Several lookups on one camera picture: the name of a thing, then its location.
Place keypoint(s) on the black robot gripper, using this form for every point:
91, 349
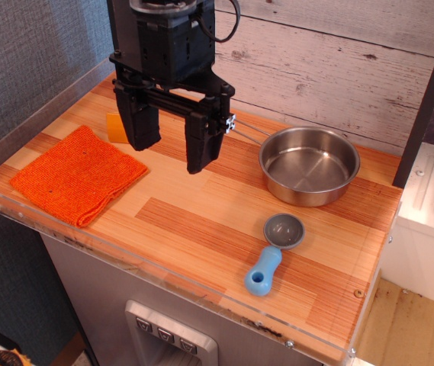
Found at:
172, 71

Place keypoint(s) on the stainless steel pot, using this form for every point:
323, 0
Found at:
304, 166

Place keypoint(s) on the yellow cheese wedge block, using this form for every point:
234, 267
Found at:
115, 128

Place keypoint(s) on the orange knitted cloth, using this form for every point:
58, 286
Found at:
76, 179

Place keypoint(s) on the clear acrylic table guard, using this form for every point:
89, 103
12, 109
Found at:
200, 234

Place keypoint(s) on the grey toy fridge cabinet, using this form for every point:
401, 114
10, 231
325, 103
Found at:
99, 291

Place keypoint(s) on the silver dispenser panel with buttons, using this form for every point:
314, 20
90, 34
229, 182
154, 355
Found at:
161, 340

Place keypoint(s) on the white cabinet at right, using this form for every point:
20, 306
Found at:
408, 256

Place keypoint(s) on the black and yellow object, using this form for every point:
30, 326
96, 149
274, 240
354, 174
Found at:
13, 358

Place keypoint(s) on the blue handled grey scoop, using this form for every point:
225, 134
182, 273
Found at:
282, 232

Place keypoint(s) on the dark right frame post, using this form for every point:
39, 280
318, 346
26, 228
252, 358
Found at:
417, 133

